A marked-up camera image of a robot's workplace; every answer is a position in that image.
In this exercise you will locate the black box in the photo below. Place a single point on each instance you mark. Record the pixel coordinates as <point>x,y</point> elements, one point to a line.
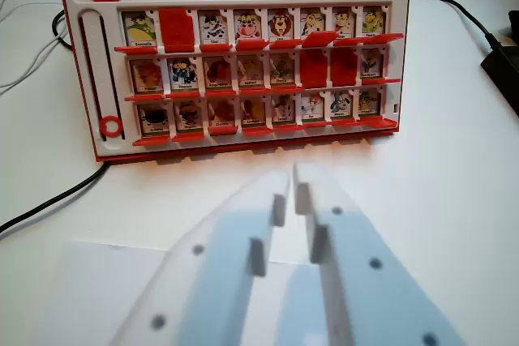
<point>509,70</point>

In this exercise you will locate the small dark block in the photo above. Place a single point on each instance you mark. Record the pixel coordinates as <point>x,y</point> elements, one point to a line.
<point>515,22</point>

